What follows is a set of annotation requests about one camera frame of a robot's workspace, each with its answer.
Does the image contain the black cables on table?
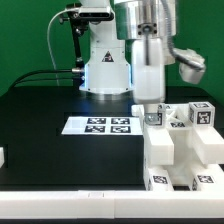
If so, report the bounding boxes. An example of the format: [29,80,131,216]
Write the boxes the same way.
[11,68,84,89]

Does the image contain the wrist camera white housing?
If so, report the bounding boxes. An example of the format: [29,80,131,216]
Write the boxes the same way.
[174,48,206,84]

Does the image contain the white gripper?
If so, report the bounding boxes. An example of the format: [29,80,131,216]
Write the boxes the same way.
[132,37,165,126]

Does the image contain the white left fence piece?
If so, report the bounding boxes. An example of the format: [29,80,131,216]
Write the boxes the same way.
[0,147,5,168]

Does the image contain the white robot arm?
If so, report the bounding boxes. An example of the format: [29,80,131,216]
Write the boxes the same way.
[80,0,176,126]

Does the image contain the black camera stand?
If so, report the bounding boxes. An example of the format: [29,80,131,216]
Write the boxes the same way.
[59,3,86,68]

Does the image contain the white front fence bar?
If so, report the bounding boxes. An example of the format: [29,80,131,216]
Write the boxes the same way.
[0,191,224,219]

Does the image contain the white chair back frame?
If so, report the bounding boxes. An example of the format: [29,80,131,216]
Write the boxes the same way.
[132,102,224,166]

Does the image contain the grey cable loop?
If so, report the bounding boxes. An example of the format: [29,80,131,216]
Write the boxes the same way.
[46,8,78,87]

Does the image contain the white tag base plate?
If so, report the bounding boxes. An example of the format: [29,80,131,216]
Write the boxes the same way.
[62,116,142,135]

